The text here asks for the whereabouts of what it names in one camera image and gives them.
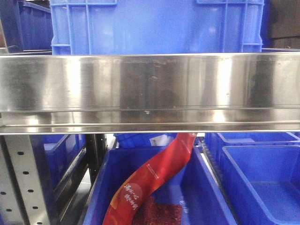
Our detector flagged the stainless steel shelf rail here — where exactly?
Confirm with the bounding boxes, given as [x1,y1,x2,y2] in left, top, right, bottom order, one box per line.
[0,52,300,135]

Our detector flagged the blue bin centre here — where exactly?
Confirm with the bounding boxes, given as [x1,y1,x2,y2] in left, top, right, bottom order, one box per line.
[84,143,236,225]

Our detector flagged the red snack package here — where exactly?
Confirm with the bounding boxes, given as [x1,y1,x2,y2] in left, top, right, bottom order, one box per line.
[103,133,197,225]

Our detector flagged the large light blue crate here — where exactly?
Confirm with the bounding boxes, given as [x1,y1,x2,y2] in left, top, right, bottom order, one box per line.
[50,0,264,55]

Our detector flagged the blue bin lower left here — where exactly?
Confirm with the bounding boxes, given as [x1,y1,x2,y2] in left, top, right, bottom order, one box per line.
[42,134,85,187]

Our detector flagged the perforated metal upright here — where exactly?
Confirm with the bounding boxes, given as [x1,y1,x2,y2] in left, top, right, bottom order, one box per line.
[0,135,60,225]

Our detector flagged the dark red textured block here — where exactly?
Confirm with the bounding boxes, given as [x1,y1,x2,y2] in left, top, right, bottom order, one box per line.
[131,196,182,225]

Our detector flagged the blue bin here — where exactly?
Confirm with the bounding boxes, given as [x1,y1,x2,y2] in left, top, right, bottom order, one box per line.
[204,132,300,163]
[42,134,85,187]
[84,143,236,225]
[220,145,300,225]

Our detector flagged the blue bin far right rear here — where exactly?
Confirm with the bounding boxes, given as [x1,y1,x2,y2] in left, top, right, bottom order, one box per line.
[204,132,300,163]

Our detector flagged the dark blue crate upper left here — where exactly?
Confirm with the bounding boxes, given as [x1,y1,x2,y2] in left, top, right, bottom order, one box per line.
[18,1,53,50]

